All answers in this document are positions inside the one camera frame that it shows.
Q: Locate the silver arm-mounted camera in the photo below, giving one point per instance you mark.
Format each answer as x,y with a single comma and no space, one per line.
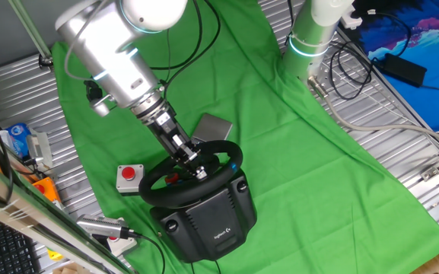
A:
99,104

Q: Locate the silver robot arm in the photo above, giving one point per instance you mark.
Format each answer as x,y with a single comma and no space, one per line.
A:
112,57

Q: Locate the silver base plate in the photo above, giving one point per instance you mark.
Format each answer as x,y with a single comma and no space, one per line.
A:
327,76

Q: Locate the thin metal tripod pole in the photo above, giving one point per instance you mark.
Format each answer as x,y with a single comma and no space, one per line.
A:
32,30

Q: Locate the blue patterned mouse pad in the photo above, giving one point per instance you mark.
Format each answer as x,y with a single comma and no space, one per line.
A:
432,102

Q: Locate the small silver ribbed camera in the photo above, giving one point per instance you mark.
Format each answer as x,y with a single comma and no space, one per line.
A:
38,146

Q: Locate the black keyboard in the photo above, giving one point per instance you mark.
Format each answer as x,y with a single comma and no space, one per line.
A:
6,247

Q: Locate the black steering wheel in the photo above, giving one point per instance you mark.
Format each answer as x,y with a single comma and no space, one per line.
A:
154,198

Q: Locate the grey box red mushroom button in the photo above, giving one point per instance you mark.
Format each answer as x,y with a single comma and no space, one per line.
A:
122,184

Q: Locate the aluminium frame bar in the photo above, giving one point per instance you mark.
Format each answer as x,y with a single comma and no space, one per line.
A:
32,220

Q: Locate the long silver camera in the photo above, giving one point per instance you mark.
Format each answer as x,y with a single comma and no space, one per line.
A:
101,225

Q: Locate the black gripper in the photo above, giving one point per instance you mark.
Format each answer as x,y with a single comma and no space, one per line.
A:
166,133

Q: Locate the black wheel base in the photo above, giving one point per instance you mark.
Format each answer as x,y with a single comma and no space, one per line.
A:
207,224

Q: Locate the green cloth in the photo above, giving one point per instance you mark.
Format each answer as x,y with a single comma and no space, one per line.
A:
299,171

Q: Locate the orange box red button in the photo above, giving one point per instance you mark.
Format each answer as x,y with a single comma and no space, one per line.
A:
49,192

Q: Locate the grey box small red button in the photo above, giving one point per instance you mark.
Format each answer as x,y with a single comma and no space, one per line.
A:
122,245

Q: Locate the blue tissue pack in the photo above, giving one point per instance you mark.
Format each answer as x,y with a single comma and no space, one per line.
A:
19,139

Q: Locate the black power adapter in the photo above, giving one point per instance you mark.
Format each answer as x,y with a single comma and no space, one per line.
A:
405,70

